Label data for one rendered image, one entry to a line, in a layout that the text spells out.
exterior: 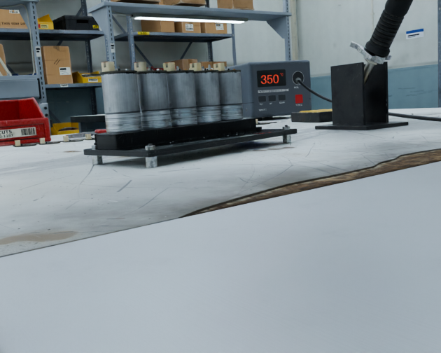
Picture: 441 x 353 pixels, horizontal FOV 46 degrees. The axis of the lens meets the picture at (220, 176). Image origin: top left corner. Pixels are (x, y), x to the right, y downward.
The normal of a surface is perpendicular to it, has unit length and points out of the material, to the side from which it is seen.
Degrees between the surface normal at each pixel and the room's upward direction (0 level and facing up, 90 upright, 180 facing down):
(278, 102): 90
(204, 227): 0
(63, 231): 0
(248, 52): 90
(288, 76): 90
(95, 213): 0
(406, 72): 90
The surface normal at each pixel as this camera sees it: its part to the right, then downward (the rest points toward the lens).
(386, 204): -0.07, -0.99
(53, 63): 0.54, 0.03
